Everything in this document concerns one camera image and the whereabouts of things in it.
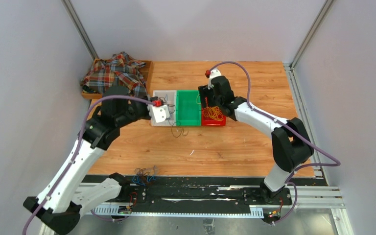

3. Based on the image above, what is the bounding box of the white plastic bin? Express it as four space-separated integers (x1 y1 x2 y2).
151 90 177 126

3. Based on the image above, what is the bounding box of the plaid cloth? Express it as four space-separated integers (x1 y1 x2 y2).
79 51 147 97

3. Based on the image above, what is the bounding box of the yellow wire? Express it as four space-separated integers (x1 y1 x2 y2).
196 94 225 123

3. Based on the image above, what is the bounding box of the blue wire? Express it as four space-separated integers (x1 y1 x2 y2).
133 167 159 186
160 94 177 125

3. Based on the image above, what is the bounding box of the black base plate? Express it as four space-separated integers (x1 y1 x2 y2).
111 177 293 215

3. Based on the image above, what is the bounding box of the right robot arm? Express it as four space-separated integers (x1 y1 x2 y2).
198 75 314 204

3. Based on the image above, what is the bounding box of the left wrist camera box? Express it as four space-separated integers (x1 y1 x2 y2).
148 96 170 126

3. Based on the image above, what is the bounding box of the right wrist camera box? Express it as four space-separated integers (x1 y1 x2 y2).
205 68 222 90

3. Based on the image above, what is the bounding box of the aluminium rail frame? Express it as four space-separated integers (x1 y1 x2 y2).
50 176 354 235

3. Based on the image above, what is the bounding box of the green plastic bin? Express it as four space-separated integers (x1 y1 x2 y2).
175 90 201 126

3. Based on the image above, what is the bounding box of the red plastic bin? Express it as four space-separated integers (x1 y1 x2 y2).
201 107 226 126

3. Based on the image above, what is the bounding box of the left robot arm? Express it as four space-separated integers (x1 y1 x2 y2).
22 86 163 235

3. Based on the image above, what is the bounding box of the wooden tray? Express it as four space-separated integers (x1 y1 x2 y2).
81 60 154 100

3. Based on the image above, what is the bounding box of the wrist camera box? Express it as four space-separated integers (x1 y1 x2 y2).
205 68 222 90
148 96 170 126

